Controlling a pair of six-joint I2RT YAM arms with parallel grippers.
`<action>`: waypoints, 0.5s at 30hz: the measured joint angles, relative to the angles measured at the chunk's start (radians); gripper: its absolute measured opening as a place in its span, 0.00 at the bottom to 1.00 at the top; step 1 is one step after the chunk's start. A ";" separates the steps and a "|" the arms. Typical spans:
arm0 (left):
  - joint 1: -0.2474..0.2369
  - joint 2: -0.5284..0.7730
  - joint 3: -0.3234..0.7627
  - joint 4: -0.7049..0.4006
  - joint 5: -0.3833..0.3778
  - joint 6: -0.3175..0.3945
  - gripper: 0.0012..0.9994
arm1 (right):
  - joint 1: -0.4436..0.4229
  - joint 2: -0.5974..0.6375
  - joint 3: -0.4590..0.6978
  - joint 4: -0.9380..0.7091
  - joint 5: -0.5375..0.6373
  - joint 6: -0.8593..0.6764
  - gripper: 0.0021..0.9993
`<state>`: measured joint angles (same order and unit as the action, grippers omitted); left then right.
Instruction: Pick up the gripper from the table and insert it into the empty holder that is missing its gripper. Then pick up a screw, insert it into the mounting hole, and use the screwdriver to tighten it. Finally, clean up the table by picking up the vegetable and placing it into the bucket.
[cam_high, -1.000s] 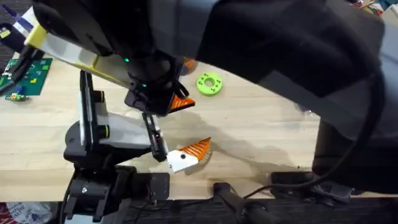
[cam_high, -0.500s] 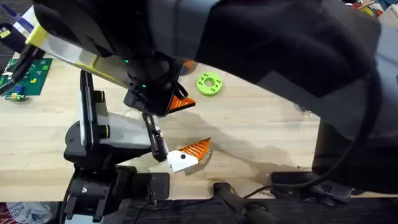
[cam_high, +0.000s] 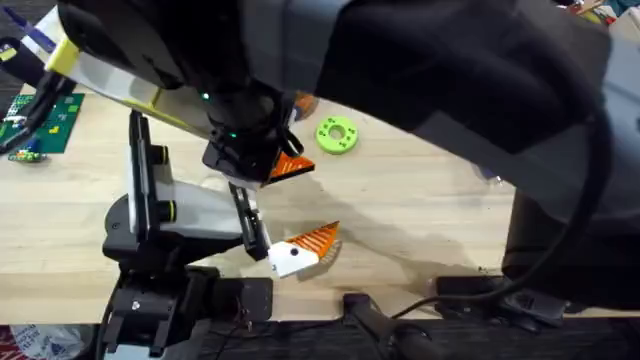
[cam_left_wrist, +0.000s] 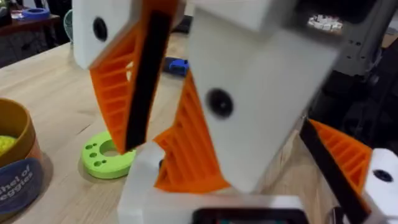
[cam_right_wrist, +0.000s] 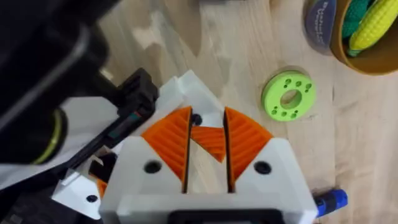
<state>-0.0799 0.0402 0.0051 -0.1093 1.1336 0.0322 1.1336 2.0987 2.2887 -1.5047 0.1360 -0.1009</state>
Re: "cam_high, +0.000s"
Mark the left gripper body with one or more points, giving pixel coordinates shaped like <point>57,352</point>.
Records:
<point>200,215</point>

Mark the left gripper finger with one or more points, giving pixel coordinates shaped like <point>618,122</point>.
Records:
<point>295,257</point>
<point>245,183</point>

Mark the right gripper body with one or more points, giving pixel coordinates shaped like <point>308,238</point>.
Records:
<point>245,125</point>

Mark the orange ribbed wedge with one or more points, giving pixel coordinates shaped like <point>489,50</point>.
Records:
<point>292,165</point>

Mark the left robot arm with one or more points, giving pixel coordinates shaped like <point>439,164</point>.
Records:
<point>150,310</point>

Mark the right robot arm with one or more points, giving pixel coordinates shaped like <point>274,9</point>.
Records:
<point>450,75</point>

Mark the orange toy vegetable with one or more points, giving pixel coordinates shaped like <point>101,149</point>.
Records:
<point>306,106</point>

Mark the blue electric screwdriver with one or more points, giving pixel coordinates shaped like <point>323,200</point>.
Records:
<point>487,174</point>

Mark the black upright wrist plate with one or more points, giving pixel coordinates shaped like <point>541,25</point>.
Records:
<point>140,170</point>

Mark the green disc with holes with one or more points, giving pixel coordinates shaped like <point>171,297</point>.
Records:
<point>327,142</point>

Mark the black table clamp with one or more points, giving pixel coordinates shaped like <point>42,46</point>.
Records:
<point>370,315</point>

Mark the green board with toy blocks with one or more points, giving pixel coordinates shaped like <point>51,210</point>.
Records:
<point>60,125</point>

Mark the white plastic bag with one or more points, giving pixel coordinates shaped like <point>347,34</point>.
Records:
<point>45,342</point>

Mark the heap of colourful clutter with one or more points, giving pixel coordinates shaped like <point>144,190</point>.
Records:
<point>595,10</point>

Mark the black rail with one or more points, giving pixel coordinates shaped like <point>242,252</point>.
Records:
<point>500,342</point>

